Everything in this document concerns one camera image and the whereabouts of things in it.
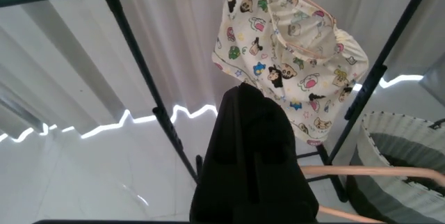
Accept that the white laundry basket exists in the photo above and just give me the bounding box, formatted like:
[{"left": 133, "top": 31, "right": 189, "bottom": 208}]
[{"left": 346, "top": 111, "right": 445, "bottom": 223}]

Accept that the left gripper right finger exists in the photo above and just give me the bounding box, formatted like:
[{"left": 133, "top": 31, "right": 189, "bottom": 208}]
[{"left": 245, "top": 83, "right": 319, "bottom": 223}]

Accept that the pink clothes hanger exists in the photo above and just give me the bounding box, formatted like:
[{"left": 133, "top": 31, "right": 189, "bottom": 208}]
[
  {"left": 299, "top": 164, "right": 445, "bottom": 224},
  {"left": 285, "top": 0, "right": 337, "bottom": 60}
]

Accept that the cream printed garment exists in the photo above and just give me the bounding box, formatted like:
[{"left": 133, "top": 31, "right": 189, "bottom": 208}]
[{"left": 211, "top": 0, "right": 369, "bottom": 147}]

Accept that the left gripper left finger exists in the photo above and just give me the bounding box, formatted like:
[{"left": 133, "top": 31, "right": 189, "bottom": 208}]
[{"left": 189, "top": 82, "right": 257, "bottom": 223}]

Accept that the white curtain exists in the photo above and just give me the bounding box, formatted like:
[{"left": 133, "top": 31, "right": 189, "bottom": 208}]
[{"left": 0, "top": 0, "right": 445, "bottom": 141}]

